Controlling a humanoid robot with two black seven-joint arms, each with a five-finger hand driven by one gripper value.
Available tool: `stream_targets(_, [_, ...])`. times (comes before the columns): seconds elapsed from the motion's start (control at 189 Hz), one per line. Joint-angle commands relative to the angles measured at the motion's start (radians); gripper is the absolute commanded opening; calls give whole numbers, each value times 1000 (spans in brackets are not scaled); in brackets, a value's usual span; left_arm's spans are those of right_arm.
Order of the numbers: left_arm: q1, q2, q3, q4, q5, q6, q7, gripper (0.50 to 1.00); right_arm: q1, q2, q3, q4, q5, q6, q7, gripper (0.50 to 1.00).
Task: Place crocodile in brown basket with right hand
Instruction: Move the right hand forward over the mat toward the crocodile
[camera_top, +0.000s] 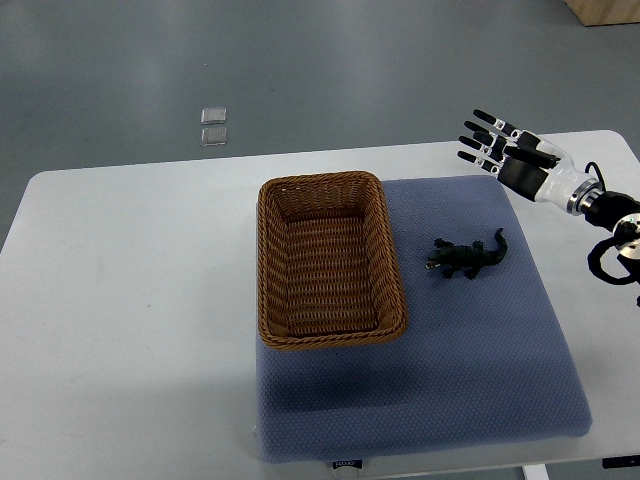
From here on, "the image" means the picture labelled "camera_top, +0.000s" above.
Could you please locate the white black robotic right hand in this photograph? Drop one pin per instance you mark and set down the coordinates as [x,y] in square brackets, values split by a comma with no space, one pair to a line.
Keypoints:
[527,164]

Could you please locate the dark toy crocodile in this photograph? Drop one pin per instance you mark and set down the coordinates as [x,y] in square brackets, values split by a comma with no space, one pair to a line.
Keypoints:
[472,258]

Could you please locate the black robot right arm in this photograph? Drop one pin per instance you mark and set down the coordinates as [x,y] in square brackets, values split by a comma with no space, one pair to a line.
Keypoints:
[619,214]

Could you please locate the brown woven wicker basket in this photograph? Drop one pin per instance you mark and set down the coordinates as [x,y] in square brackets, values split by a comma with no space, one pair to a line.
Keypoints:
[327,269]

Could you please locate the wooden box corner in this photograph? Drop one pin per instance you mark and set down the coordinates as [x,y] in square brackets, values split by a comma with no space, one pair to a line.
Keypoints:
[605,12]

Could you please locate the blue padded cushion mat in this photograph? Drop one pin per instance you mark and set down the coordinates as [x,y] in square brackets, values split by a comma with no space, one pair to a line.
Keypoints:
[482,361]

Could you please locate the white table leg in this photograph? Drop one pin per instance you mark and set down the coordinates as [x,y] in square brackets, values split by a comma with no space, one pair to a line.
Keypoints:
[535,472]

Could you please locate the black table control panel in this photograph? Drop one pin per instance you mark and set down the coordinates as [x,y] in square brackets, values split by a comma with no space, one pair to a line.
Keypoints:
[621,462]

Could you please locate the lower clear floor plate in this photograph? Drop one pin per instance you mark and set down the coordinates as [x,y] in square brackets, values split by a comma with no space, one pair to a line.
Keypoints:
[214,136]

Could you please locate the clear floor plate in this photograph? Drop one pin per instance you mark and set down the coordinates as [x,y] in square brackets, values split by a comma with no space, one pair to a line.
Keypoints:
[213,115]
[214,136]

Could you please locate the upper clear floor plate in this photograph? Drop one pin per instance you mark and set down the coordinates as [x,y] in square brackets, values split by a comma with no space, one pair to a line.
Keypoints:
[213,115]

